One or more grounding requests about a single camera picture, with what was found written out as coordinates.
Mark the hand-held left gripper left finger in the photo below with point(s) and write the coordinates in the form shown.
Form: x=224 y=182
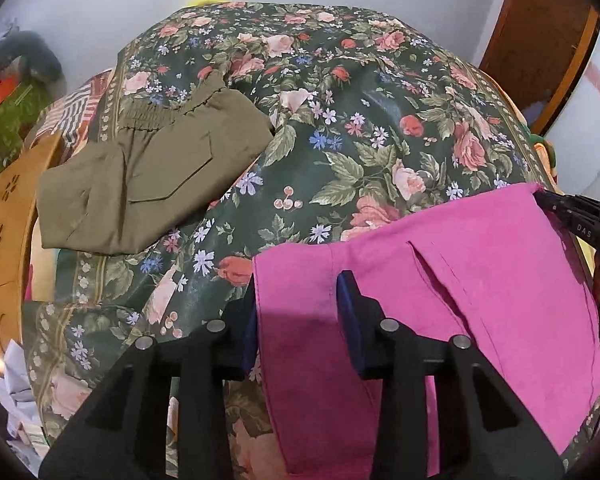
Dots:
x=248 y=332

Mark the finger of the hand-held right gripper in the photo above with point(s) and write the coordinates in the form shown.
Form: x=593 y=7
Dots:
x=562 y=207

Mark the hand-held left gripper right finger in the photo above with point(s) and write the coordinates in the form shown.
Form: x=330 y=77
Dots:
x=346 y=305

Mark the pink pants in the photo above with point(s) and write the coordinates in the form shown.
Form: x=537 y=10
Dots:
x=480 y=285

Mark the olive green folded pants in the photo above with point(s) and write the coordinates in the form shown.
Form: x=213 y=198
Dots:
x=150 y=170

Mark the brown wooden door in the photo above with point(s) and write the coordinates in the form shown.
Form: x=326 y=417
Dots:
x=540 y=45

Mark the floral green bedsheet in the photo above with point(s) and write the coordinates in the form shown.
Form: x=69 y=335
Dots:
x=360 y=125

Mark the white crumpled cloth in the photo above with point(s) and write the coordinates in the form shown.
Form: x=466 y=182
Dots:
x=17 y=400

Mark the wooden chair back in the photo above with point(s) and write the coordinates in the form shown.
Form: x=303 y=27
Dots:
x=5 y=230

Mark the striped red white cloth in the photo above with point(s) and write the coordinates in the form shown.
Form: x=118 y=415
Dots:
x=70 y=110

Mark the green cloth pile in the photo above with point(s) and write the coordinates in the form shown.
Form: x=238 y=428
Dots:
x=7 y=125

